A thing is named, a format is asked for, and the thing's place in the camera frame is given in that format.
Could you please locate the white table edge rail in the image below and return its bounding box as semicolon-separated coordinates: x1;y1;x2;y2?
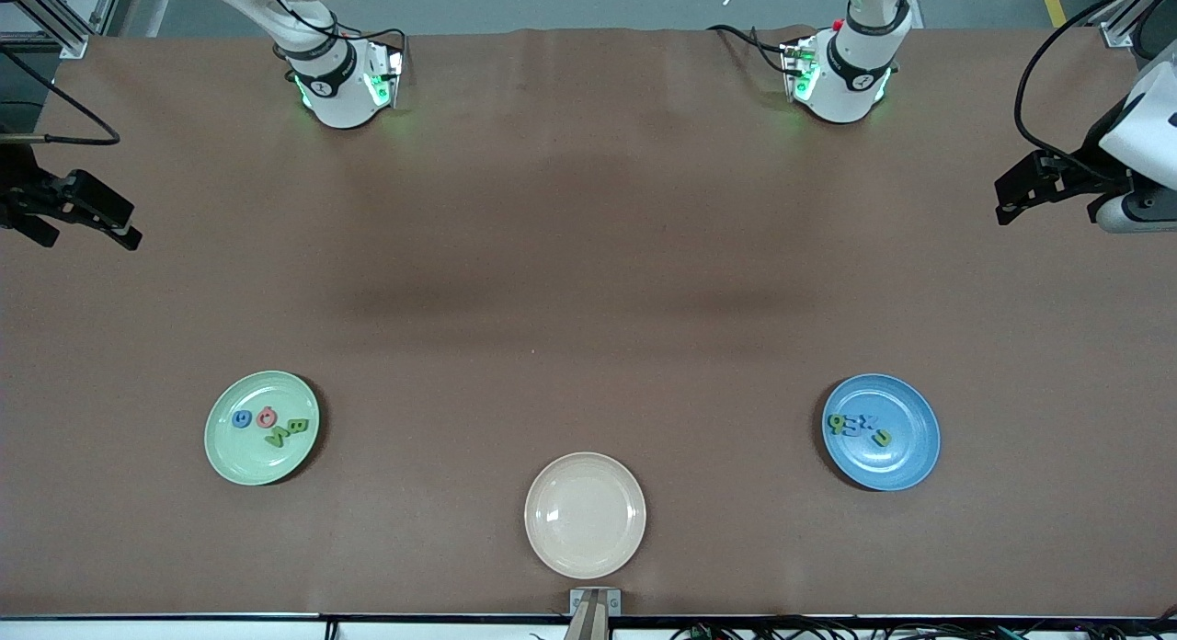
0;614;1177;640

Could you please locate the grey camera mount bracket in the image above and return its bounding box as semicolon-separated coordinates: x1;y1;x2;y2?
567;588;623;640

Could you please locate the black base cable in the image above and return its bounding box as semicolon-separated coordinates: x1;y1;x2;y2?
253;0;407;60
706;22;794;75

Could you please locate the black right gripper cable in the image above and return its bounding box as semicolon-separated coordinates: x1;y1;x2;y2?
0;47;120;147

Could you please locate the black right base cable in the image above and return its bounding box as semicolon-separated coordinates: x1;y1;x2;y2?
253;0;407;60

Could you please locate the blue plate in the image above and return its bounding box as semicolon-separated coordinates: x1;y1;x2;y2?
821;373;942;492

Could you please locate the black left base cable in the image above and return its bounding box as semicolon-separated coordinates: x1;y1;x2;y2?
706;22;794;75

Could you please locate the light green plate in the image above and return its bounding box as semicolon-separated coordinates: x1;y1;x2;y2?
203;371;321;486

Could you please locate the beige plate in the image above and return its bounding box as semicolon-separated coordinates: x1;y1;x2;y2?
524;451;647;580

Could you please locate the aluminium frame post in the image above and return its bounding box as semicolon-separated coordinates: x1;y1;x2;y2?
1094;0;1177;49
18;0;125;60

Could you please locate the brown table cover sheet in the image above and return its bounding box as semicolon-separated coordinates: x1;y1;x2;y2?
0;26;1177;618

